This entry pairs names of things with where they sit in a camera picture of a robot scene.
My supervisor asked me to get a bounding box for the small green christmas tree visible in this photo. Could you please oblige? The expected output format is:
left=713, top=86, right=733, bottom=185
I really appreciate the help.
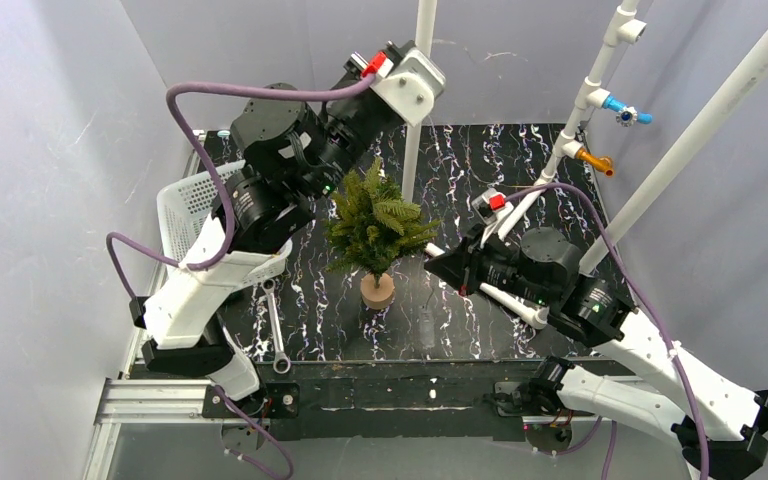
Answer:
left=325, top=156, right=440, bottom=310

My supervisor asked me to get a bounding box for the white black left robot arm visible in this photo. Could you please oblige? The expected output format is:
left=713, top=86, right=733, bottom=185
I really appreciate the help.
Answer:
left=129, top=42, right=446, bottom=401

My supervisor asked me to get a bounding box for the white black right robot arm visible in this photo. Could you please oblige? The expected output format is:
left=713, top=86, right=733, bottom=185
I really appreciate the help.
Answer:
left=424, top=225, right=768, bottom=479

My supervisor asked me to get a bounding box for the orange brass tap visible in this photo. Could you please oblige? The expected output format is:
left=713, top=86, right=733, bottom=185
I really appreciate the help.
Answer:
left=575, top=147, right=615, bottom=177

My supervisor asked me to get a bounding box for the white plastic basket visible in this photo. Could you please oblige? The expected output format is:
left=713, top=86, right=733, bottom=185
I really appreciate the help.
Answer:
left=156, top=172, right=292, bottom=292

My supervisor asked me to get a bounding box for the blue tap valve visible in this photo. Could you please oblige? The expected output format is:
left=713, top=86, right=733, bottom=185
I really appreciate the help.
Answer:
left=601, top=96, right=654, bottom=127

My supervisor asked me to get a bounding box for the silver combination wrench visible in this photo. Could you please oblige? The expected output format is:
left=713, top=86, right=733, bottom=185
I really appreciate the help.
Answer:
left=263, top=279, right=292, bottom=375

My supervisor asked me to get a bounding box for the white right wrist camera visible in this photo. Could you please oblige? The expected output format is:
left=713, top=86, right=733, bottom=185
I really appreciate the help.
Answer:
left=470, top=188, right=514, bottom=247

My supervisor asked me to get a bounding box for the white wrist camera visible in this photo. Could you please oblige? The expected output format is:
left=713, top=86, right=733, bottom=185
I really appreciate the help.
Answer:
left=470, top=188, right=514, bottom=247
left=348, top=41, right=446, bottom=127

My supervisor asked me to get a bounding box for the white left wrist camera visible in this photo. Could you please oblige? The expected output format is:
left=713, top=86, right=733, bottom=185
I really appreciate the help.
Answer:
left=348, top=41, right=446, bottom=127

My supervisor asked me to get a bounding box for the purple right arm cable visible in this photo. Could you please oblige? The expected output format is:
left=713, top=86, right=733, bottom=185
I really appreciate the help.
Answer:
left=503, top=183, right=713, bottom=480

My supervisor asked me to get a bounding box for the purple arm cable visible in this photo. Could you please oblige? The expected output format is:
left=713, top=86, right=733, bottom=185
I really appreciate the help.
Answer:
left=503, top=183, right=713, bottom=480
left=105, top=72, right=385, bottom=480

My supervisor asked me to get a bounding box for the black front mounting rail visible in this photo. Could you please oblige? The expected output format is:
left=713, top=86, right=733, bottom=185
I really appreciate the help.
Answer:
left=257, top=360, right=540, bottom=441

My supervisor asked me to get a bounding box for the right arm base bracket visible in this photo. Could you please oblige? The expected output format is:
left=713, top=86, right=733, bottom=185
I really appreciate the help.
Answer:
left=489, top=381, right=575, bottom=454

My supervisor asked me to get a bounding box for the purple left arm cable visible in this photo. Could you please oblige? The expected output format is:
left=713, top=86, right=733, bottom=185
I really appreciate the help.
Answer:
left=105, top=72, right=385, bottom=480

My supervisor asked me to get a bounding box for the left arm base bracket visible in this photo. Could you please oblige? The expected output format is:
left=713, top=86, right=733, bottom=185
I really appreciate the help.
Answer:
left=204, top=380, right=301, bottom=450

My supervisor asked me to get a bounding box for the white PVC pipe frame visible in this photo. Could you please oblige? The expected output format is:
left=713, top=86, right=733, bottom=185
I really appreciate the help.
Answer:
left=400, top=0, right=768, bottom=331

